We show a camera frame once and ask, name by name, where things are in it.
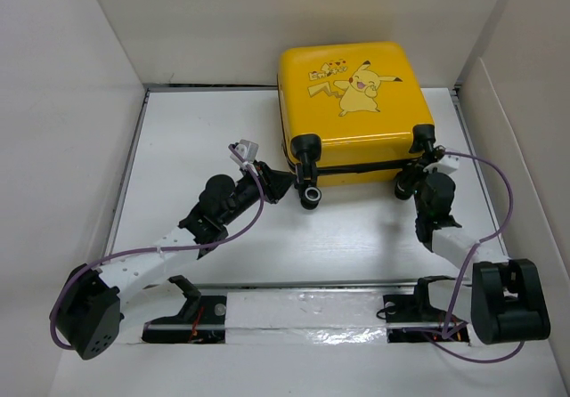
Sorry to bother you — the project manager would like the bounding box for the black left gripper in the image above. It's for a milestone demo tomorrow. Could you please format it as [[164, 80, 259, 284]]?
[[220, 160, 295, 226]]

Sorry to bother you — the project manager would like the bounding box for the yellow hard-shell suitcase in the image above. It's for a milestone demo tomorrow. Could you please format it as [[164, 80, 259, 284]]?
[[277, 42, 438, 210]]

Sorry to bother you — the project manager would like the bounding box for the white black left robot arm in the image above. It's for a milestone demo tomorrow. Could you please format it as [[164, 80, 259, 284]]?
[[49, 161, 295, 361]]

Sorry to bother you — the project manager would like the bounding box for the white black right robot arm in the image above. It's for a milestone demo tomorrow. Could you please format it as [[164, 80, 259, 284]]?
[[392, 156, 551, 344]]

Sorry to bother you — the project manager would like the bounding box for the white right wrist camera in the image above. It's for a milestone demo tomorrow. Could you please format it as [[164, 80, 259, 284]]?
[[424, 150, 460, 175]]

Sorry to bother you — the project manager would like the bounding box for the aluminium mounting rail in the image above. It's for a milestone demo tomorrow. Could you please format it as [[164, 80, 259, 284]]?
[[146, 282, 517, 332]]

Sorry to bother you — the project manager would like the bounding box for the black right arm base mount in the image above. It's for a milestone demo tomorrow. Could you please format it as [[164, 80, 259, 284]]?
[[376, 276, 470, 344]]

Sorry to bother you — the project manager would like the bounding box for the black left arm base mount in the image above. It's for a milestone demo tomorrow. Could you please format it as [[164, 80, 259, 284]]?
[[142, 275, 227, 344]]

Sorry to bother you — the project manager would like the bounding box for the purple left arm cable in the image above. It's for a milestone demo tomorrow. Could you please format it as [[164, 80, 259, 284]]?
[[48, 143, 265, 350]]

